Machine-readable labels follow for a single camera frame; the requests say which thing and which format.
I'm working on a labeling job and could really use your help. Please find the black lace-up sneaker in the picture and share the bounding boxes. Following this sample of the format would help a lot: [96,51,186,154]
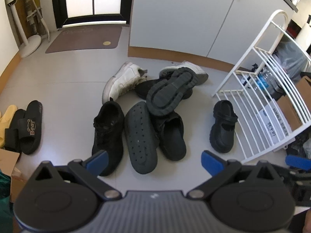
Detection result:
[134,78,193,100]
[92,97,125,177]

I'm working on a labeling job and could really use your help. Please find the black plastic bag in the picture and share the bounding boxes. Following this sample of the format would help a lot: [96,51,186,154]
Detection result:
[287,133,311,158]

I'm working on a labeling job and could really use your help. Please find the white cabinet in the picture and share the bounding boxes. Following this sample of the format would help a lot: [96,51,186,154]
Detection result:
[128,0,300,65]

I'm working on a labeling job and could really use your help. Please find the white standing fan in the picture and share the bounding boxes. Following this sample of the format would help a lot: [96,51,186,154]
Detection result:
[3,0,42,59]

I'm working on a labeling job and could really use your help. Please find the white lace-up sneaker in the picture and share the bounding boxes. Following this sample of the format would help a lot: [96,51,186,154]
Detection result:
[159,61,209,86]
[102,61,148,105]

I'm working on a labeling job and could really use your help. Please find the green cloth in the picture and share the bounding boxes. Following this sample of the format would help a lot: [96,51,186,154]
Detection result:
[0,171,15,233]

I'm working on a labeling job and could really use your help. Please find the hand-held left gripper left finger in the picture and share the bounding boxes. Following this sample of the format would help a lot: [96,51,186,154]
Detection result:
[35,150,122,201]

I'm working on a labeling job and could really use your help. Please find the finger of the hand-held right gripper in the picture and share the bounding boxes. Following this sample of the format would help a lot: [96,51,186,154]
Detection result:
[285,155,311,175]

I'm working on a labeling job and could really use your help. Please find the brown doormat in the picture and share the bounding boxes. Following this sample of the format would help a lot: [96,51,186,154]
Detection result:
[45,25,122,54]

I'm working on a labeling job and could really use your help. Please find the black slide sandal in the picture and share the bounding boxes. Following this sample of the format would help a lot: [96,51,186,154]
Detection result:
[3,109,27,151]
[5,100,43,155]

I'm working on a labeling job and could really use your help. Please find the yellow slipper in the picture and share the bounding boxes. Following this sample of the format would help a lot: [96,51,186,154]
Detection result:
[0,104,19,148]

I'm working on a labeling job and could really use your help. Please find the black framed glass door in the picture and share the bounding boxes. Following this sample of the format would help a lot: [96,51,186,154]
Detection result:
[51,0,132,29]

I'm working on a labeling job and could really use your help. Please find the black rubber clog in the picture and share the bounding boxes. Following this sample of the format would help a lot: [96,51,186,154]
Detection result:
[146,68,200,116]
[209,99,238,154]

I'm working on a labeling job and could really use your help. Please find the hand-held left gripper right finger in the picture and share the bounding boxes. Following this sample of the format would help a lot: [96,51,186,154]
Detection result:
[187,150,283,201]

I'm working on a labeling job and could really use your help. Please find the flat mop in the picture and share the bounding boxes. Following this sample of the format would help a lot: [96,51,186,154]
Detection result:
[24,0,51,42]

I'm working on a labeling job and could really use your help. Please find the white printed box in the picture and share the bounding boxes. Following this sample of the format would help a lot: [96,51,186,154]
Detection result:
[255,102,295,151]

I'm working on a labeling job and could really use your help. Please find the brown cardboard box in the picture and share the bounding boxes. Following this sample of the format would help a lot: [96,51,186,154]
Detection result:
[276,75,311,131]

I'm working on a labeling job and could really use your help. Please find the cardboard box red print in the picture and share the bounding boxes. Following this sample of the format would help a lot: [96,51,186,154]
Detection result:
[0,148,25,203]

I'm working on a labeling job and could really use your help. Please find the white shoe rack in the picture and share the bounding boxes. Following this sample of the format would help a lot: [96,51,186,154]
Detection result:
[211,10,311,164]

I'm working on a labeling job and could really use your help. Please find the clear water bottle blue label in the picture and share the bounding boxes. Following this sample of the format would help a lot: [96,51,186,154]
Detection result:
[253,69,280,95]

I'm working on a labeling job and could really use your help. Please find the grey bag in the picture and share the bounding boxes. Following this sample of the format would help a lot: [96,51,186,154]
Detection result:
[274,36,309,85]

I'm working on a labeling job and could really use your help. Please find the black knit clog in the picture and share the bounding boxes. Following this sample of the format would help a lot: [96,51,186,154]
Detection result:
[152,110,187,162]
[124,101,159,174]

